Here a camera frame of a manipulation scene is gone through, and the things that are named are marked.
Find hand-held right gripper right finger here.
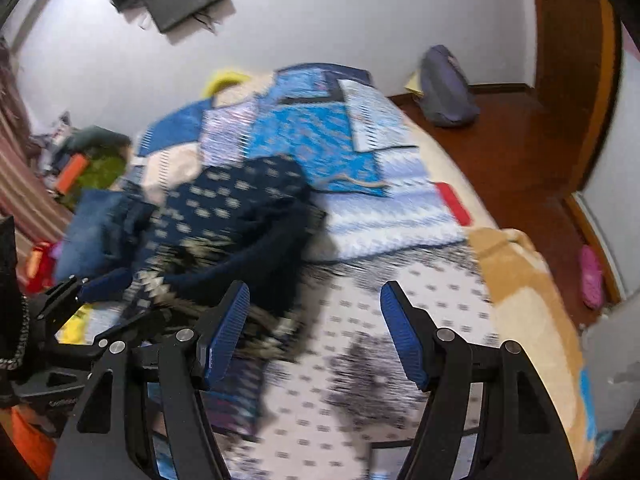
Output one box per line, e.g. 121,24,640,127
380,280,581,480

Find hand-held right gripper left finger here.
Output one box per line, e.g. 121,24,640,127
47,280,251,480

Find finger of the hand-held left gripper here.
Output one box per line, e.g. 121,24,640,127
34,266,135,333
60,307,201,361

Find navy patterned hoodie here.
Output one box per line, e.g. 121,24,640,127
120,155,391,363

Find folded blue jeans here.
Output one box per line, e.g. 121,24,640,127
54,187,161,283

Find yellow printed garment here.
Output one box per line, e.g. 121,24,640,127
56,305,96,346

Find green patterned cloth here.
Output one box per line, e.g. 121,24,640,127
65,152,130,206

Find orange box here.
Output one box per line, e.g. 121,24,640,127
54,154,90,195

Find beige fleece blanket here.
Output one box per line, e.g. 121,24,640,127
400,112,608,471

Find striped brown curtain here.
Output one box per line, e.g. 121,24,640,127
0,40,76,281

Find pink slipper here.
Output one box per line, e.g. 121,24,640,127
579,245,605,310

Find blue patchwork blanket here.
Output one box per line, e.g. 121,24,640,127
127,62,468,263

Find yellow plush toy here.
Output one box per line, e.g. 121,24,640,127
202,70,253,100

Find grey backpack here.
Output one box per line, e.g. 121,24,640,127
417,45,482,128

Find wooden door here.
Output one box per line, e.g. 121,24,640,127
527,0,623,201

